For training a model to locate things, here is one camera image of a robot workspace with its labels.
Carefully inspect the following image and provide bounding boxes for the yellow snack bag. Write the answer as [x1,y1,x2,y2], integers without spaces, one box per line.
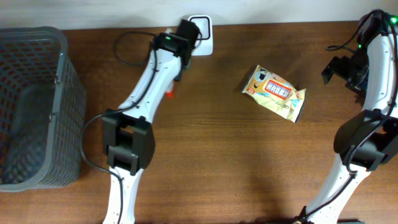
[241,65,307,123]

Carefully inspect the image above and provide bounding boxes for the red snack packet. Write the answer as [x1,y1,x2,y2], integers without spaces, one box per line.
[165,82,174,98]

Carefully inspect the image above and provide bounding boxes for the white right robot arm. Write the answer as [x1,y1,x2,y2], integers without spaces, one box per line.
[293,9,397,223]

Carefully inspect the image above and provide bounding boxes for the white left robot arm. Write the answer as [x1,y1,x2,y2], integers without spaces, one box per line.
[102,19,201,223]

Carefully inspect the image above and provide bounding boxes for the grey plastic lattice basket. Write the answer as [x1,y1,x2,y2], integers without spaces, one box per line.
[1,27,86,192]

